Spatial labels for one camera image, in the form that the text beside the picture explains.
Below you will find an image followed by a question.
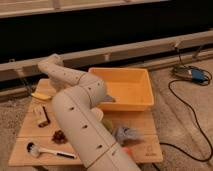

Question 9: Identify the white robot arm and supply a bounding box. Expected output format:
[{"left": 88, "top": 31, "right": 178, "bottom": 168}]
[{"left": 38, "top": 54, "right": 140, "bottom": 171}]

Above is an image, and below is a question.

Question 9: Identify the blue grey cloth in bin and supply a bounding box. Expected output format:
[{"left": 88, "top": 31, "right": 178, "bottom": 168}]
[{"left": 104, "top": 95, "right": 116, "bottom": 102}]

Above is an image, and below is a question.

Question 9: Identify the yellow plastic bin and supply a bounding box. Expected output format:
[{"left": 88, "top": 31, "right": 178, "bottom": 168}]
[{"left": 89, "top": 67, "right": 154, "bottom": 111}]

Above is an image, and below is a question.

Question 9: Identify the white round lid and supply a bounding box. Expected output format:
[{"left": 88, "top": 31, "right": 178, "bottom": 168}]
[{"left": 92, "top": 108, "right": 104, "bottom": 121}]

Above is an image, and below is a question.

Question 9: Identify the green cup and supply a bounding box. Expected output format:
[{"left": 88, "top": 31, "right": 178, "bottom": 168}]
[{"left": 102, "top": 119, "right": 114, "bottom": 133}]

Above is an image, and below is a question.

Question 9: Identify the grey crumpled cloth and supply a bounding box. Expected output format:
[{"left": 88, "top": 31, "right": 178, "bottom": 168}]
[{"left": 112, "top": 125, "right": 142, "bottom": 146}]

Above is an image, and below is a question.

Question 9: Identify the yellow banana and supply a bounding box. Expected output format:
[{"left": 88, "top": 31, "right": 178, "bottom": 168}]
[{"left": 31, "top": 92, "right": 52, "bottom": 100}]

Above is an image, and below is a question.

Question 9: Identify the brown grape bunch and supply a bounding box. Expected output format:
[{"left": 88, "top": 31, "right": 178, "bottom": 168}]
[{"left": 52, "top": 130, "right": 67, "bottom": 144}]

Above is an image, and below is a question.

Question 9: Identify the orange peach fruit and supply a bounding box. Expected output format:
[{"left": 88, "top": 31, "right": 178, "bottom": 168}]
[{"left": 122, "top": 147, "right": 133, "bottom": 158}]

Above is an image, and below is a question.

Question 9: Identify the wooden block with black strip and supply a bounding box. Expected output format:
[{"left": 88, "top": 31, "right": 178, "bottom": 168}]
[{"left": 33, "top": 105, "right": 50, "bottom": 128}]

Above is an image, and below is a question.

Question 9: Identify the wooden table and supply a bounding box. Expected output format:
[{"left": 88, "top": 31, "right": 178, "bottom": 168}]
[{"left": 8, "top": 78, "right": 164, "bottom": 171}]

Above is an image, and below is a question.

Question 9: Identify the blue power device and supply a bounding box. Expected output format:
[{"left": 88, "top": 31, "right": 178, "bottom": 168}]
[{"left": 172, "top": 66, "right": 206, "bottom": 83}]

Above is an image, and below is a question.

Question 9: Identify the white dish brush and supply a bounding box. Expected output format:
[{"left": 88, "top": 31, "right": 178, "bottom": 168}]
[{"left": 27, "top": 142, "right": 77, "bottom": 159}]

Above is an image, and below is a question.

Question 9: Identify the black cable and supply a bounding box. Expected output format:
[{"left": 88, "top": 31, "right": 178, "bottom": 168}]
[{"left": 159, "top": 46, "right": 213, "bottom": 163}]

